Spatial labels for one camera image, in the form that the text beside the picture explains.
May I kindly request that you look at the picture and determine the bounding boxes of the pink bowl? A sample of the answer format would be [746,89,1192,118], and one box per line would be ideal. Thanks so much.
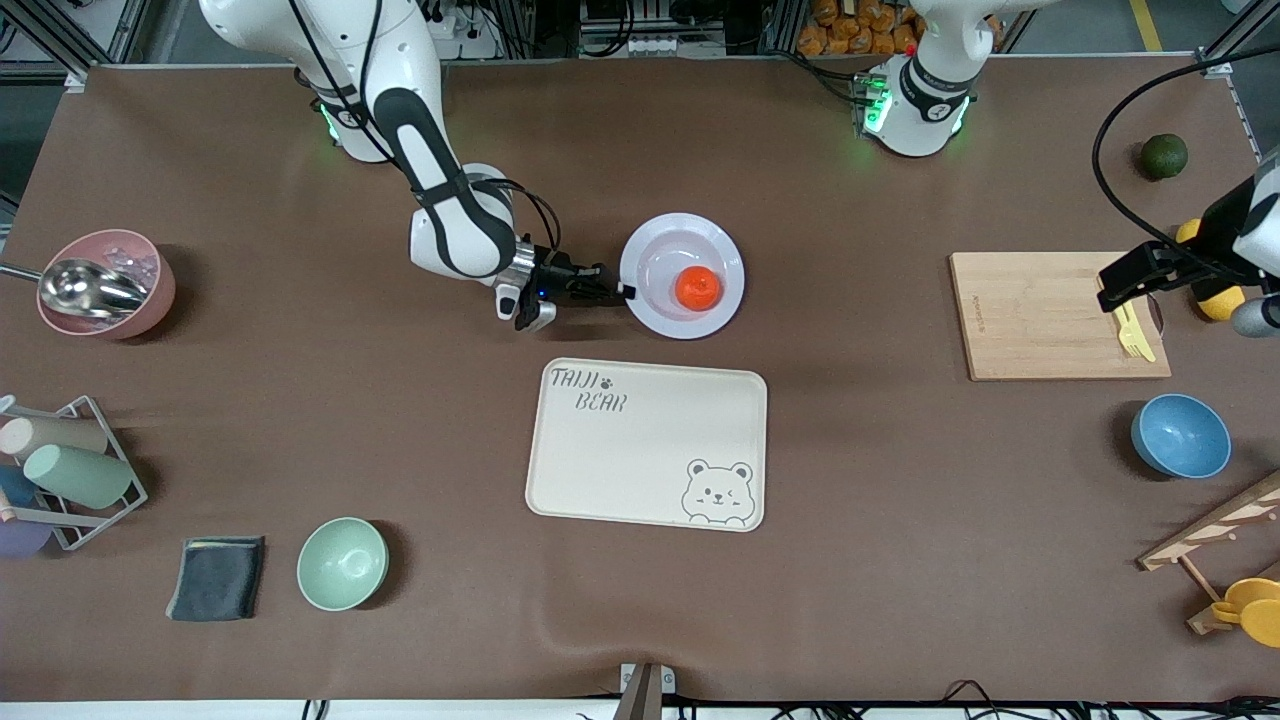
[37,229,177,342]

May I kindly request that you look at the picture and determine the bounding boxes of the bag of oranges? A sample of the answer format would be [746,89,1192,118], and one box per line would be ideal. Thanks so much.
[797,0,926,57]

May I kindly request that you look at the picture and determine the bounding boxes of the blue bowl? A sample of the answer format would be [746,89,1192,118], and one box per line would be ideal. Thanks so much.
[1131,393,1233,480]

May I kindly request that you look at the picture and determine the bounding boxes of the mint green bowl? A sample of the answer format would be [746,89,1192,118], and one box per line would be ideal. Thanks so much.
[296,517,389,612]

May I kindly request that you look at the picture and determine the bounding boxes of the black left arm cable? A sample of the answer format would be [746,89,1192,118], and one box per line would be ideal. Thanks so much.
[1092,55,1280,263]

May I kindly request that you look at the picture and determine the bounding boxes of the folded grey cloth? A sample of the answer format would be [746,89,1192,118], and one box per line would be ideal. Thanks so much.
[165,536,267,623]

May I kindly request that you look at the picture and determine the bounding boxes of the wooden peg rack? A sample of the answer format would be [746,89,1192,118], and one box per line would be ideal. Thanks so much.
[1138,470,1280,636]

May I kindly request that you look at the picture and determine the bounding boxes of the pale lavender round plate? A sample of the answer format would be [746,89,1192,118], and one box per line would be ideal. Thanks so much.
[619,213,747,341]

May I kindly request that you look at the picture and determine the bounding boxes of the cream bear print tray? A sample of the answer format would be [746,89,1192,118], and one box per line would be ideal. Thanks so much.
[525,357,768,533]

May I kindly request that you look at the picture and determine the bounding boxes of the brown table cover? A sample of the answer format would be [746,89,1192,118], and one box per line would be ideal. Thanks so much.
[0,55,1280,703]

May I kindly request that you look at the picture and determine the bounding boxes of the orange fruit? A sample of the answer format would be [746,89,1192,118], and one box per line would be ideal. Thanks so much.
[675,265,723,313]

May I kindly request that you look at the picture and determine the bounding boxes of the clear ice pieces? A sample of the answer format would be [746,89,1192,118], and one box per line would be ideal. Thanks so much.
[105,235,161,297]

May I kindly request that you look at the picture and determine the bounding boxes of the black floor cable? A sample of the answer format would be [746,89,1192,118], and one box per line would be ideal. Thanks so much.
[935,680,1280,720]

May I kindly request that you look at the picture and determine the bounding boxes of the yellow plastic fork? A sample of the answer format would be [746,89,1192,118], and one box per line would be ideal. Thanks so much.
[1112,300,1146,359]

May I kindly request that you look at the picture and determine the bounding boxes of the black base cable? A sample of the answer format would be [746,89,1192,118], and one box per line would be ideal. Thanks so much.
[775,45,866,106]

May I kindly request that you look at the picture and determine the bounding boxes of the aluminium frame profile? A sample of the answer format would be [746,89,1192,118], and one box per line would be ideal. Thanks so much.
[0,0,151,93]
[1197,0,1280,79]

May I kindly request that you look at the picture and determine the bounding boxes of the purple cup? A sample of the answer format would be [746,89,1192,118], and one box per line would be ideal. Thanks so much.
[0,518,53,559]

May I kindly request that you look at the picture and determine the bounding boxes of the wooden cutting board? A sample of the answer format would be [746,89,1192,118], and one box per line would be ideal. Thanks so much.
[948,250,1173,383]

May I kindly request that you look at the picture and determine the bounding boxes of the beige cup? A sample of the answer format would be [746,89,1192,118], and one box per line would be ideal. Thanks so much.
[0,416,109,461]

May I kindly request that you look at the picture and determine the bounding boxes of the mint green cup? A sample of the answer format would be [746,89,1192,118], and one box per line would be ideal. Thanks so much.
[23,443,134,509]

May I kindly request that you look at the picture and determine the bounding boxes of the metal scoop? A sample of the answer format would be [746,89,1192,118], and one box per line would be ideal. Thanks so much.
[0,258,149,321]

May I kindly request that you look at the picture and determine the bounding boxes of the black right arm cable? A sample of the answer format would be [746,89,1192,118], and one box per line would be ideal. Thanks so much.
[288,0,563,293]

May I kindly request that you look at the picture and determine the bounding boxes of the white wire cup rack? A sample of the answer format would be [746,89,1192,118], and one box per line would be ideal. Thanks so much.
[0,395,149,552]

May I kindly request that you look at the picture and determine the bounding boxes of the dark green round fruit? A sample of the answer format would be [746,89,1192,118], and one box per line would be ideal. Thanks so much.
[1140,133,1190,182]

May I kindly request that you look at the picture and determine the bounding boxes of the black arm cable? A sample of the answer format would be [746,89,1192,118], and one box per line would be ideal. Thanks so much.
[288,0,563,293]
[1092,55,1280,263]

